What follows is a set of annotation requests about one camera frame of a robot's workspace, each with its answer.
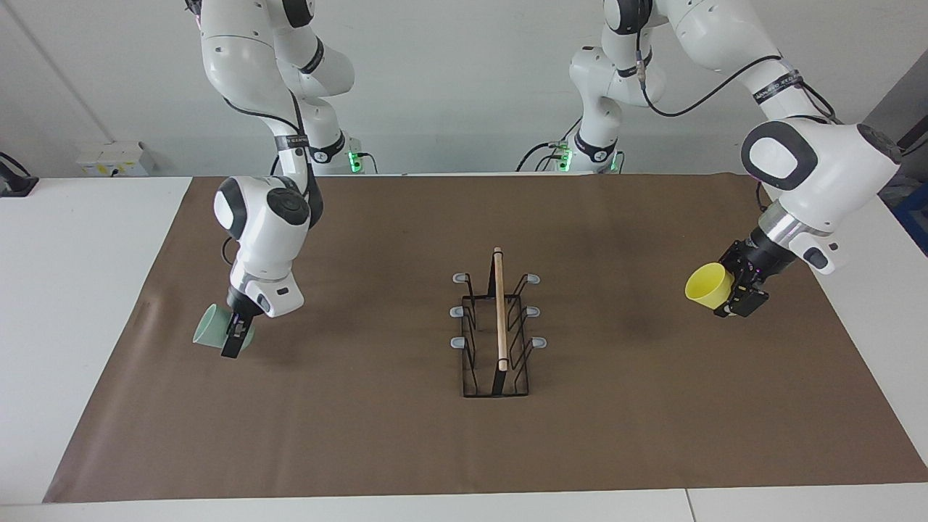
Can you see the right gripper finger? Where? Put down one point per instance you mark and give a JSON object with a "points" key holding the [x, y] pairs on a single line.
{"points": [[235, 337]]}

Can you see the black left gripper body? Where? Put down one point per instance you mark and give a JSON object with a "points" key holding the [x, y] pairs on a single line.
{"points": [[761, 257]]}

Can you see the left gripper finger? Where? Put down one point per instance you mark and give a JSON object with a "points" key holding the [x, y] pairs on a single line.
{"points": [[732, 257], [743, 301]]}

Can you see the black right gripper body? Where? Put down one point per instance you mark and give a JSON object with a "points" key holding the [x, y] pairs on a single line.
{"points": [[245, 306]]}

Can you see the pale green plastic cup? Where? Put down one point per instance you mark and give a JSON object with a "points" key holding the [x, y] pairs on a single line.
{"points": [[212, 330]]}

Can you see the yellow plastic cup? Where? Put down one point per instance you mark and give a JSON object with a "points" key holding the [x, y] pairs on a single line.
{"points": [[707, 286]]}

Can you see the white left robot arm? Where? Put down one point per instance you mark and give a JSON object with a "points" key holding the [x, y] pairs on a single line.
{"points": [[819, 163]]}

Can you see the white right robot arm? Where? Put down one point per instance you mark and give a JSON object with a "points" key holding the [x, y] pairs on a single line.
{"points": [[264, 217]]}

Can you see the blue crate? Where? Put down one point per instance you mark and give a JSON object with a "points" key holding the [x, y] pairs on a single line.
{"points": [[915, 221]]}

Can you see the brown paper table mat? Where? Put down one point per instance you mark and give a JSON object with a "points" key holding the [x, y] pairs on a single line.
{"points": [[362, 435]]}

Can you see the black angled stand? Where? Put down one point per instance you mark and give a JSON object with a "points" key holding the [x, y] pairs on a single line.
{"points": [[915, 145]]}

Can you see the black desk clamp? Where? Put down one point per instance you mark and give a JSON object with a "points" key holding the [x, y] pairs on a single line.
{"points": [[13, 185]]}

